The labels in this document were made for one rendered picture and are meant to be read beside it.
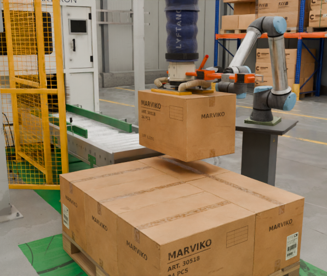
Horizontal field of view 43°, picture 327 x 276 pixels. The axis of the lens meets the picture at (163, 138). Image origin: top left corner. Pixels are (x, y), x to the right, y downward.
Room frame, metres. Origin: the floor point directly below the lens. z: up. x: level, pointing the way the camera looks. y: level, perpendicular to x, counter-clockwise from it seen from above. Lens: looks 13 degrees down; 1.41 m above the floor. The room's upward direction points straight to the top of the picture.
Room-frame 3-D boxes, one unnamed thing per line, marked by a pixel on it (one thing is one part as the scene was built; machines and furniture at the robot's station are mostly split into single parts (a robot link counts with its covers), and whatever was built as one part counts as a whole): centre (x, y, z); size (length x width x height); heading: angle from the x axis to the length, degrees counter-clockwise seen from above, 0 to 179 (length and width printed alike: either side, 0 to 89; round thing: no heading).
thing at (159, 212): (2.43, -0.06, 0.34); 1.20 x 1.00 x 0.40; 35
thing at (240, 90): (2.85, -0.52, 1.09); 0.12 x 0.09 x 0.12; 45
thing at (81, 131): (4.27, 1.17, 0.60); 1.60 x 0.10 x 0.09; 35
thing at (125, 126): (4.57, 0.73, 0.60); 1.60 x 0.10 x 0.09; 35
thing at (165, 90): (2.81, -0.05, 1.09); 0.34 x 0.10 x 0.05; 34
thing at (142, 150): (3.16, 0.09, 0.58); 0.70 x 0.03 x 0.06; 125
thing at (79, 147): (3.94, 1.02, 0.50); 2.31 x 0.05 x 0.19; 35
